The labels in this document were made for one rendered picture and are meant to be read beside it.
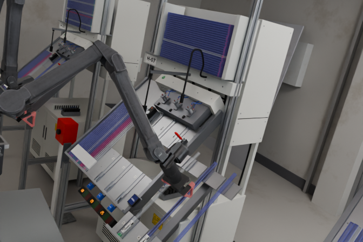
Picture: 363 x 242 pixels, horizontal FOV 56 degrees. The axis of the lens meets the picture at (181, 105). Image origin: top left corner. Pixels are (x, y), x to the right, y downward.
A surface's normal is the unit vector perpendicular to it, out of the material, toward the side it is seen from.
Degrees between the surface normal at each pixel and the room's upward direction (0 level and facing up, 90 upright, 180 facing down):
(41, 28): 90
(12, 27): 90
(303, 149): 90
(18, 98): 61
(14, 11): 95
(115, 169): 45
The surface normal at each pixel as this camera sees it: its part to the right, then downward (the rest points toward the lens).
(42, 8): 0.55, 0.32
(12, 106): 0.39, -0.20
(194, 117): -0.37, -0.67
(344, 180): -0.81, -0.04
